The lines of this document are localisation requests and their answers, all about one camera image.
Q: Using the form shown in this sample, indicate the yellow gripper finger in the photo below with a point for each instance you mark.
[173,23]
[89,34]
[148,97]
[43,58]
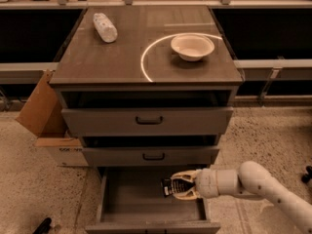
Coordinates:
[189,175]
[188,195]

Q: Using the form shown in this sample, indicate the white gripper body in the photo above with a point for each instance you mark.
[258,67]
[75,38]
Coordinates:
[207,182]

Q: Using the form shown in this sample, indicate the black rxbar chocolate bar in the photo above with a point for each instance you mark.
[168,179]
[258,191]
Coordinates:
[176,187]

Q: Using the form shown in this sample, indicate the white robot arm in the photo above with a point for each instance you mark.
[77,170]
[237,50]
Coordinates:
[249,179]

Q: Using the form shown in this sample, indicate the top grey drawer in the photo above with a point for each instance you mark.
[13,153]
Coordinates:
[118,122]

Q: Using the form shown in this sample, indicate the grey drawer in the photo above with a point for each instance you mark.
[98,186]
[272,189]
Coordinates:
[118,122]
[132,202]
[150,156]

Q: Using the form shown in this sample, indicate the bottom grey drawer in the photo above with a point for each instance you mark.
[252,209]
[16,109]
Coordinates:
[132,202]

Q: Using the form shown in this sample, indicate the middle grey drawer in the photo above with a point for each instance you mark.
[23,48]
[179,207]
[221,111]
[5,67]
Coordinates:
[150,156]

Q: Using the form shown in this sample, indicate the grey drawer cabinet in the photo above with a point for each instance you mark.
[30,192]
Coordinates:
[141,70]

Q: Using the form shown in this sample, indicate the black chair caster wheel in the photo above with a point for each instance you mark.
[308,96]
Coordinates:
[308,175]

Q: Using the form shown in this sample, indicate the white paper bowl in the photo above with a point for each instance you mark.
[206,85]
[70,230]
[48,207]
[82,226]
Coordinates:
[191,47]

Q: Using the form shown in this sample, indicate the black object on floor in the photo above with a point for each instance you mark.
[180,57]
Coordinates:
[44,227]

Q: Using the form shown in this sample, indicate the brown cardboard box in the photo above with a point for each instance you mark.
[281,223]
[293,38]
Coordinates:
[41,115]

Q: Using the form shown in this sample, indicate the metal railing frame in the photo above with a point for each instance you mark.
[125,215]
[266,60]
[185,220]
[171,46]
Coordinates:
[17,69]

